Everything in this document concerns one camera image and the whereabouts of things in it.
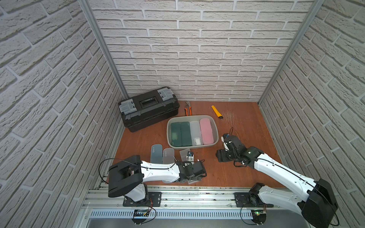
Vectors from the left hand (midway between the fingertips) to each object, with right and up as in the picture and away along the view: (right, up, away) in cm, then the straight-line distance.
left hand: (196, 172), depth 82 cm
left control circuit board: (-30, -18, -9) cm, 36 cm away
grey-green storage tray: (-10, +32, +22) cm, 40 cm away
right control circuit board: (+31, -17, -12) cm, 38 cm away
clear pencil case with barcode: (-8, +9, +7) cm, 14 cm away
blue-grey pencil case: (-26, +8, +8) cm, 28 cm away
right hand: (+16, +11, 0) cm, 20 cm away
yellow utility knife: (+19, +36, +31) cm, 51 cm away
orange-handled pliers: (-5, +43, +36) cm, 56 cm away
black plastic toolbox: (-32, +38, +12) cm, 51 cm away
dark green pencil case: (-13, +19, +14) cm, 27 cm away
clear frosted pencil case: (+1, +19, +15) cm, 24 cm away
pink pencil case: (+8, +22, +16) cm, 29 cm away
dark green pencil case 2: (-6, +21, +16) cm, 27 cm away
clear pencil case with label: (-18, +9, +7) cm, 21 cm away
